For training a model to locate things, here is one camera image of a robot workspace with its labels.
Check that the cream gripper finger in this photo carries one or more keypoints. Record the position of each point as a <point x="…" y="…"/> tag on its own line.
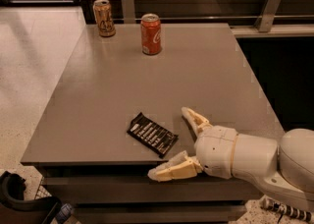
<point x="199" y="124"/>
<point x="181" y="166"/>

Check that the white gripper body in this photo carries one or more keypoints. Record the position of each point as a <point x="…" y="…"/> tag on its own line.
<point x="216" y="150"/>

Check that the black rxbar chocolate bar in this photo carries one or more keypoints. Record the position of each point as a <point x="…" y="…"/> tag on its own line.
<point x="152" y="135"/>

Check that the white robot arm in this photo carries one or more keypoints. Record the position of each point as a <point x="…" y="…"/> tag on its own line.
<point x="277" y="168"/>

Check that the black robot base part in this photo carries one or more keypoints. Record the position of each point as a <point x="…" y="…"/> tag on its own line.
<point x="14" y="209"/>

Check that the red coke can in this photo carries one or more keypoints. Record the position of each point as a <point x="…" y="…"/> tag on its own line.
<point x="150" y="34"/>

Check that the tan sparkling water can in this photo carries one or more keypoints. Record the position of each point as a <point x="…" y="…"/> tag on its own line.
<point x="103" y="18"/>

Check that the upper grey drawer front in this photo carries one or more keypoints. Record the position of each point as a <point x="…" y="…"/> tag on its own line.
<point x="138" y="189"/>

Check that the grey drawer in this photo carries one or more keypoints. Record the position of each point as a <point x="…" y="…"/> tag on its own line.
<point x="138" y="189"/>
<point x="174" y="214"/>

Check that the lower grey drawer front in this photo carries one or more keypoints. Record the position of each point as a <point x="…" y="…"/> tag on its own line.
<point x="174" y="214"/>

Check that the small blue object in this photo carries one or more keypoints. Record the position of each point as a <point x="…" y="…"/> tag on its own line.
<point x="64" y="214"/>

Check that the right metal wall bracket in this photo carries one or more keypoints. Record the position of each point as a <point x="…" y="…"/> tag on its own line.
<point x="265" y="21"/>

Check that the metal wall bracket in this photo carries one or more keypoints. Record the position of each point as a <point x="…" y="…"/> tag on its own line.
<point x="128" y="11"/>
<point x="265" y="21"/>

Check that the left metal wall bracket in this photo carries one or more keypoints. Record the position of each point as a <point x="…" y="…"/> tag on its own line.
<point x="128" y="11"/>

